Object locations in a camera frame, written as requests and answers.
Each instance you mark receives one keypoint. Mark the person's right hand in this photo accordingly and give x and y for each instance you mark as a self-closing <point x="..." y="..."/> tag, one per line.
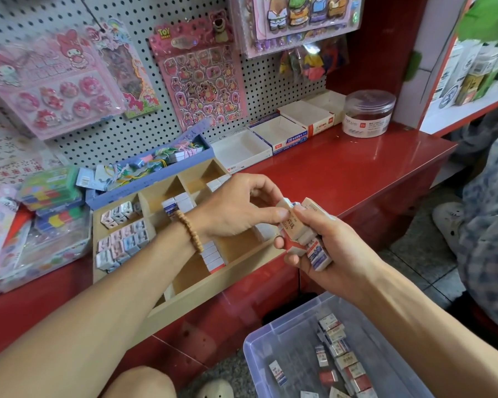
<point x="344" y="261"/>

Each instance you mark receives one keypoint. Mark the person's left hand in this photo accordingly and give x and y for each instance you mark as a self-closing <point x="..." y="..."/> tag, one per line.
<point x="232" y="207"/>

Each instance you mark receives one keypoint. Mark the handful of boxed erasers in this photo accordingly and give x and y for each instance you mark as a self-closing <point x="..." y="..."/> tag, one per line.
<point x="303" y="236"/>

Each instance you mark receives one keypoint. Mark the wooden compartment tray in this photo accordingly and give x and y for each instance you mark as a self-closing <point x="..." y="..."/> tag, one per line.
<point x="232" y="286"/>

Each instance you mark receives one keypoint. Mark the clear plastic storage bin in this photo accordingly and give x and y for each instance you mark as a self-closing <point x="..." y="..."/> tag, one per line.
<point x="274" y="352"/>

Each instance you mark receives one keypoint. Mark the blue white eraser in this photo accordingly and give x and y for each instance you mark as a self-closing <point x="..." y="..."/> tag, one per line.
<point x="277" y="373"/>

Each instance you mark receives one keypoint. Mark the person's right forearm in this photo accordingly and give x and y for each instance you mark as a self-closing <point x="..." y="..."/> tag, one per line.
<point x="448" y="335"/>

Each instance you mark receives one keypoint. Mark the person's left forearm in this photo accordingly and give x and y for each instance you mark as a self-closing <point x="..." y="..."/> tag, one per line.
<point x="75" y="327"/>

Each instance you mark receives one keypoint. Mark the white tray box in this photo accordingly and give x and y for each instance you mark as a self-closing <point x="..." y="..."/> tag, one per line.
<point x="241" y="151"/>
<point x="311" y="113"/>
<point x="278" y="134"/>

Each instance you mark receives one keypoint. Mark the blue box of trinkets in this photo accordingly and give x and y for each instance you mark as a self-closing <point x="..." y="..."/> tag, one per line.
<point x="141" y="174"/>

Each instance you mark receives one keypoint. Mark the person's left cream clog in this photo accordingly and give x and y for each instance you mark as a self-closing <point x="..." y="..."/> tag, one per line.
<point x="216" y="389"/>

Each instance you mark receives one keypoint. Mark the person's left leg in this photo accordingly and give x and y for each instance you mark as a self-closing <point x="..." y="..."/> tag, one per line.
<point x="137" y="384"/>

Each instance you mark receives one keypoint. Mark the red display counter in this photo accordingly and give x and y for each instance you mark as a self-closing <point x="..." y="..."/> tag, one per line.
<point x="365" y="165"/>

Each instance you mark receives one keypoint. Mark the white pegboard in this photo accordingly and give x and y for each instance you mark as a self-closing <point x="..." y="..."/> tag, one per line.
<point x="149" y="136"/>

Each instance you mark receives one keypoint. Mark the pink sticker pack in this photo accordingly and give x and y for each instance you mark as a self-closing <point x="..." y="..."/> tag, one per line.
<point x="50" y="83"/>
<point x="199" y="74"/>

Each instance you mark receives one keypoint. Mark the round clear plastic jar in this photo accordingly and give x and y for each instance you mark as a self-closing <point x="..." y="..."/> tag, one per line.
<point x="368" y="114"/>

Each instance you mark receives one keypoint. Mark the clear bag of colourful toys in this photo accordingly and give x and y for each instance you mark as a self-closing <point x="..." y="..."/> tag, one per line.
<point x="311" y="62"/>

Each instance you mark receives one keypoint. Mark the green edged sticker pack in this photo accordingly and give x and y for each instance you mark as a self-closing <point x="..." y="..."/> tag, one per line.
<point x="129" y="70"/>

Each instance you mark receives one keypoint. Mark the stack of colourful packs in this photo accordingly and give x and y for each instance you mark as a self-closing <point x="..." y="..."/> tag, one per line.
<point x="50" y="194"/>

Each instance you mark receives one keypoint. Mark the red patterned sticker sheet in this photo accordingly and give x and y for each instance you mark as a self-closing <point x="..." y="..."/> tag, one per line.
<point x="16" y="153"/>

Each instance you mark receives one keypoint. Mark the white side shelf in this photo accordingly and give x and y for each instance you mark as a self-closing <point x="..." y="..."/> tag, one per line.
<point x="465" y="70"/>

